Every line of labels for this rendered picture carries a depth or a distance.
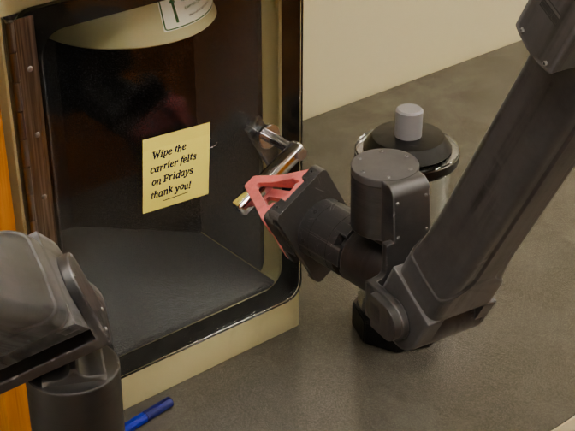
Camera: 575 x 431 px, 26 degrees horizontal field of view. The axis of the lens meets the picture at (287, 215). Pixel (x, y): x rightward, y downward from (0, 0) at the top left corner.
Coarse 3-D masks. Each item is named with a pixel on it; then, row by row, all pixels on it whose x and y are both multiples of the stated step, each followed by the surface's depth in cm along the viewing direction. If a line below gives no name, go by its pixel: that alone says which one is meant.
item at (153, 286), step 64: (64, 0) 102; (128, 0) 106; (192, 0) 110; (256, 0) 115; (64, 64) 104; (128, 64) 109; (192, 64) 113; (256, 64) 118; (64, 128) 107; (128, 128) 112; (256, 128) 122; (64, 192) 110; (128, 192) 115; (128, 256) 118; (192, 256) 123; (256, 256) 129; (128, 320) 121; (192, 320) 127
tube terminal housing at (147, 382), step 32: (0, 0) 100; (32, 0) 101; (0, 32) 101; (0, 64) 102; (0, 96) 104; (256, 320) 135; (288, 320) 139; (192, 352) 130; (224, 352) 134; (128, 384) 126; (160, 384) 129
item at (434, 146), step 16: (400, 112) 126; (416, 112) 126; (384, 128) 129; (400, 128) 126; (416, 128) 126; (432, 128) 129; (368, 144) 128; (384, 144) 126; (400, 144) 126; (416, 144) 126; (432, 144) 126; (448, 144) 128; (432, 160) 125
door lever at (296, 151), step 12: (264, 132) 122; (276, 132) 123; (264, 144) 123; (276, 144) 122; (288, 144) 120; (300, 144) 120; (276, 156) 120; (288, 156) 119; (300, 156) 120; (264, 168) 119; (276, 168) 119; (288, 168) 120; (264, 192) 119; (240, 204) 118; (252, 204) 118
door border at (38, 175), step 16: (32, 16) 101; (16, 32) 100; (32, 32) 101; (16, 48) 101; (32, 48) 102; (16, 64) 101; (32, 64) 102; (16, 80) 102; (32, 80) 103; (32, 96) 104; (16, 112) 103; (32, 112) 104; (32, 128) 105; (32, 144) 105; (32, 160) 106; (48, 160) 107; (32, 176) 107; (48, 176) 108; (32, 192) 107; (48, 192) 109; (48, 208) 109; (32, 224) 108; (48, 224) 110
